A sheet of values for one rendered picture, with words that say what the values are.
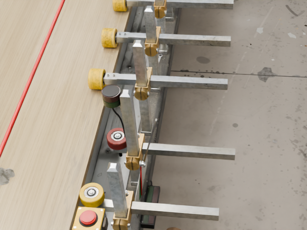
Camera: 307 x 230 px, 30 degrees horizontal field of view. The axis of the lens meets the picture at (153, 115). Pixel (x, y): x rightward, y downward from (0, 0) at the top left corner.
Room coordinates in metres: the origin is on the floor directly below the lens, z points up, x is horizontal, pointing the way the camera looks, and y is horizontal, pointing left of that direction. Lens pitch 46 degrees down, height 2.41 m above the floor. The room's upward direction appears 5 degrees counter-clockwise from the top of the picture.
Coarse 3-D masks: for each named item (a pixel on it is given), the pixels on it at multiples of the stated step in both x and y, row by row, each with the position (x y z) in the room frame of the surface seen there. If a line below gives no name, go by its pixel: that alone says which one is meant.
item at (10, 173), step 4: (0, 168) 1.25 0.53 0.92; (8, 168) 1.26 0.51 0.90; (0, 172) 1.23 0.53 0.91; (4, 172) 1.23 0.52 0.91; (8, 172) 1.23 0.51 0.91; (12, 172) 1.23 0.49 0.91; (0, 176) 1.21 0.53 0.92; (4, 176) 1.21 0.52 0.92; (8, 176) 1.22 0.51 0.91; (12, 176) 1.22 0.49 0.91; (0, 180) 1.20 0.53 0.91; (4, 180) 1.20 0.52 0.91; (8, 180) 1.20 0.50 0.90; (0, 184) 1.19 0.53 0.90
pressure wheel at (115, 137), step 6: (108, 132) 1.38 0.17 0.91; (114, 132) 1.38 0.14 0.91; (120, 132) 1.37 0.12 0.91; (108, 138) 1.35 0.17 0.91; (114, 138) 1.35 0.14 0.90; (120, 138) 1.35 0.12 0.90; (108, 144) 1.34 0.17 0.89; (114, 144) 1.32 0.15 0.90; (120, 144) 1.32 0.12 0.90; (126, 144) 1.33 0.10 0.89; (120, 156) 1.35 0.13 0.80
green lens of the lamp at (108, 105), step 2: (102, 98) 1.31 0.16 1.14; (118, 100) 1.30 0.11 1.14; (104, 102) 1.30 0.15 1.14; (106, 102) 1.29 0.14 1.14; (114, 102) 1.29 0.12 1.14; (116, 102) 1.29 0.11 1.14; (118, 102) 1.30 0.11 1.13; (104, 104) 1.30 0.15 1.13; (106, 104) 1.29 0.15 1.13; (108, 104) 1.29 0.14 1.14; (110, 104) 1.29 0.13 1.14; (112, 104) 1.29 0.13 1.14; (114, 104) 1.29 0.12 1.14; (116, 104) 1.29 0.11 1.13; (118, 104) 1.29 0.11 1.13; (120, 104) 1.30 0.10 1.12; (106, 106) 1.29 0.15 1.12; (108, 106) 1.29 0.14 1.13; (110, 106) 1.29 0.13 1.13; (112, 106) 1.29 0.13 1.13; (114, 106) 1.29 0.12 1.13; (116, 106) 1.29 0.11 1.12
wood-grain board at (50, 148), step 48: (0, 0) 2.27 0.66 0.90; (48, 0) 2.24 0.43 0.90; (96, 0) 2.20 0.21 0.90; (0, 48) 1.92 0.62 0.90; (48, 48) 1.89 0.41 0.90; (96, 48) 1.86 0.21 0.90; (0, 96) 1.62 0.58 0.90; (48, 96) 1.60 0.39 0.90; (96, 96) 1.57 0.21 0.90; (0, 144) 1.37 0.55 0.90; (48, 144) 1.35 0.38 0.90; (0, 192) 1.16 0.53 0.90; (48, 192) 1.14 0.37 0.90
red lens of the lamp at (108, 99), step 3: (111, 84) 1.35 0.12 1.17; (120, 90) 1.32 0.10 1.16; (102, 93) 1.31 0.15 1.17; (120, 93) 1.31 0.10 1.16; (102, 96) 1.31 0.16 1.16; (105, 96) 1.29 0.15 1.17; (114, 96) 1.29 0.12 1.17; (117, 96) 1.30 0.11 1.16; (105, 99) 1.29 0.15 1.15; (108, 99) 1.29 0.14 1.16; (111, 99) 1.29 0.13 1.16; (114, 99) 1.29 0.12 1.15; (117, 99) 1.29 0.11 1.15; (108, 102) 1.29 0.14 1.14; (111, 102) 1.29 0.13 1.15
